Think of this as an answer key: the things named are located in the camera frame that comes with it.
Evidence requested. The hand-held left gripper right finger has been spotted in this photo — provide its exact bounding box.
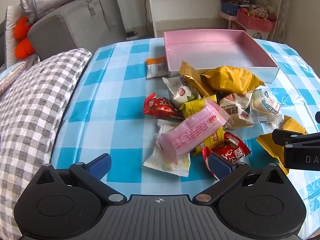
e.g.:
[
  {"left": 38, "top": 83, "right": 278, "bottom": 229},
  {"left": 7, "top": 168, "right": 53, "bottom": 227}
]
[{"left": 192, "top": 152, "right": 285, "bottom": 204}]

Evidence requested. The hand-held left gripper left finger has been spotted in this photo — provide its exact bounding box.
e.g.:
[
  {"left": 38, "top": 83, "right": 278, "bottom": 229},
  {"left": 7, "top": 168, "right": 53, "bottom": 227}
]
[{"left": 35, "top": 153, "right": 127, "bottom": 205}]

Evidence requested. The white snack packet red logo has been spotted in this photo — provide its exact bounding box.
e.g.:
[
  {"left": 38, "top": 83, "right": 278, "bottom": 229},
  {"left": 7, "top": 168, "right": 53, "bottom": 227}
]
[
  {"left": 219, "top": 92, "right": 255, "bottom": 130},
  {"left": 162, "top": 76, "right": 202, "bottom": 108}
]

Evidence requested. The large yellow snack bag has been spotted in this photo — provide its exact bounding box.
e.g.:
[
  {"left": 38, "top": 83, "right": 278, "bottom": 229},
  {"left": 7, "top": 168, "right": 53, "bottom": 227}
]
[{"left": 201, "top": 66, "right": 265, "bottom": 96}]

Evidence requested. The pink cardboard box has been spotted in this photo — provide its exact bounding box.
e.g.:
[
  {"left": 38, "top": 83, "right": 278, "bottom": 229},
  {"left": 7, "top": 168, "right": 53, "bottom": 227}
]
[{"left": 164, "top": 29, "right": 279, "bottom": 83}]

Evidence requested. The pink snack packet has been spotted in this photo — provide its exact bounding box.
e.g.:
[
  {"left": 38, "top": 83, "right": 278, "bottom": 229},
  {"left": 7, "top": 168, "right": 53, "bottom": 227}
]
[{"left": 154, "top": 98, "right": 236, "bottom": 171}]

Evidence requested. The white and blue snack packet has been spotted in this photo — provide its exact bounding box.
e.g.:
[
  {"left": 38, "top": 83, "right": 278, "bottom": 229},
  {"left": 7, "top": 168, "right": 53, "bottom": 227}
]
[{"left": 250, "top": 89, "right": 283, "bottom": 128}]

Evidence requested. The white pale yellow snack packet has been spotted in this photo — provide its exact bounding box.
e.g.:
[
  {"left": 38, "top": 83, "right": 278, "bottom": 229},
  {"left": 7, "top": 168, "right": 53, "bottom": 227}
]
[{"left": 143, "top": 119, "right": 191, "bottom": 178}]

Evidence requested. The blue checked tablecloth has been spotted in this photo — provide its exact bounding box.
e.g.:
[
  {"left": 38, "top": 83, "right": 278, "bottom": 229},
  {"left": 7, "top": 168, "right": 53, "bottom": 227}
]
[{"left": 50, "top": 37, "right": 320, "bottom": 240}]

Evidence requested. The grey checked pillow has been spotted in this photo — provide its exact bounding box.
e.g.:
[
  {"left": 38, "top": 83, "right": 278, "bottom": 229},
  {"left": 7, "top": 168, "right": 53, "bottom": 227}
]
[{"left": 0, "top": 49, "right": 93, "bottom": 240}]

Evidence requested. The long gold snack packet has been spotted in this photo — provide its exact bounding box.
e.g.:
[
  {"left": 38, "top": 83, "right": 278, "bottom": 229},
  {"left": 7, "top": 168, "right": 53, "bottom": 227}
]
[{"left": 179, "top": 61, "right": 213, "bottom": 97}]

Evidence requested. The white printed storage box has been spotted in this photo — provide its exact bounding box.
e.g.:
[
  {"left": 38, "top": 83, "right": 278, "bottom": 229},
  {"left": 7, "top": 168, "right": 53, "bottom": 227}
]
[{"left": 230, "top": 20, "right": 271, "bottom": 40}]

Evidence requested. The orange and white snack packet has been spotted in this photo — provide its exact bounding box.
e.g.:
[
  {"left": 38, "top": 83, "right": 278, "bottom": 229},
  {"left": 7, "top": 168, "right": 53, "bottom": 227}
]
[{"left": 146, "top": 57, "right": 168, "bottom": 80}]

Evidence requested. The large pink plastic basket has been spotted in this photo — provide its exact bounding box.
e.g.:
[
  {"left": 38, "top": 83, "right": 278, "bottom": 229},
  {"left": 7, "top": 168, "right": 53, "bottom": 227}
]
[{"left": 236, "top": 9, "right": 276, "bottom": 33}]

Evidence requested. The clear plastic striped package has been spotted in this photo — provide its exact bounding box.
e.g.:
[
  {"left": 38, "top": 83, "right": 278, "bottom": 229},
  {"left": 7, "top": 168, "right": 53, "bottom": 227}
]
[{"left": 0, "top": 59, "right": 33, "bottom": 94}]

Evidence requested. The blue storage box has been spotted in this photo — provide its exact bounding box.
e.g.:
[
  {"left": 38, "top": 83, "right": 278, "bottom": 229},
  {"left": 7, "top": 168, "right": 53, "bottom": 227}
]
[{"left": 221, "top": 1, "right": 242, "bottom": 16}]

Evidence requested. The grey sofa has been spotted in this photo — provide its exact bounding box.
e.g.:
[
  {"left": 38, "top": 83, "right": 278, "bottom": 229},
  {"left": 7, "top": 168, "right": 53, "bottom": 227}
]
[{"left": 0, "top": 0, "right": 127, "bottom": 61}]

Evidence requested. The orange plush toy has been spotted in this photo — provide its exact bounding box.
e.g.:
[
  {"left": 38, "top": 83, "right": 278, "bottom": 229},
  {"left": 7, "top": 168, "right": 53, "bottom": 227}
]
[{"left": 14, "top": 16, "right": 36, "bottom": 59}]

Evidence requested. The white cushion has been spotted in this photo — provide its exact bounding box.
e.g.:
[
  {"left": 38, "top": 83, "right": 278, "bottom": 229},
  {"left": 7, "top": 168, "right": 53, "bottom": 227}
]
[{"left": 4, "top": 5, "right": 23, "bottom": 67}]

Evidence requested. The white shelf unit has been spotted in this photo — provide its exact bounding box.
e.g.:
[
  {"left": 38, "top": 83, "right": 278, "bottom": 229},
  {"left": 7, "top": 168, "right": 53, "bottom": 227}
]
[{"left": 145, "top": 0, "right": 285, "bottom": 40}]

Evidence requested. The black cable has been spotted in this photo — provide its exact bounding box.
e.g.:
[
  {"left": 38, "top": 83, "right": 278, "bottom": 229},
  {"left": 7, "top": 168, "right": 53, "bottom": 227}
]
[{"left": 143, "top": 0, "right": 148, "bottom": 37}]

